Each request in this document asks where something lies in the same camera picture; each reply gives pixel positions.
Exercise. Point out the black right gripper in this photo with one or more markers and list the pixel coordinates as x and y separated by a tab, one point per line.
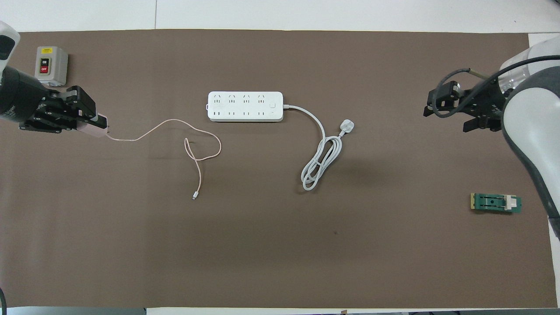
483	103

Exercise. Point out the white power strip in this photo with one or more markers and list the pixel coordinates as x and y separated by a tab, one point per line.
245	106

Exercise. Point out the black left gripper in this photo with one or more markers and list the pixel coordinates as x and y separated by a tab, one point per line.
50	109

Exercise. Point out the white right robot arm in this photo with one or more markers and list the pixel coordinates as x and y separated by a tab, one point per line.
533	127

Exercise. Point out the pink charger adapter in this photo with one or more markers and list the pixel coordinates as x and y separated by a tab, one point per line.
92	129

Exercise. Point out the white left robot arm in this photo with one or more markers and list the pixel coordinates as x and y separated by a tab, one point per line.
17	96

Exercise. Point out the brown table mat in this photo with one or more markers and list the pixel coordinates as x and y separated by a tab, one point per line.
280	253

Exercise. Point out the grey on-off switch box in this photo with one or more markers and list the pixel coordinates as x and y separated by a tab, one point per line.
51	65

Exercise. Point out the green knife switch yellow base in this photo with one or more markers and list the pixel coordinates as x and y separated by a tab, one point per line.
494	203

